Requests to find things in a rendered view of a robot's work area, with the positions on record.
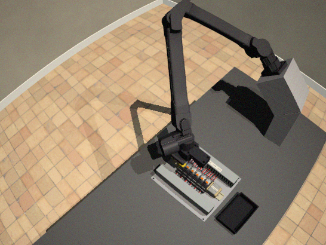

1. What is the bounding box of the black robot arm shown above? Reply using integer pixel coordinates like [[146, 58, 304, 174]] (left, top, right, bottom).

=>
[[158, 0, 288, 168]]

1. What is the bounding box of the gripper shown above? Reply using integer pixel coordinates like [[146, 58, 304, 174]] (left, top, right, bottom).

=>
[[171, 148, 186, 167]]

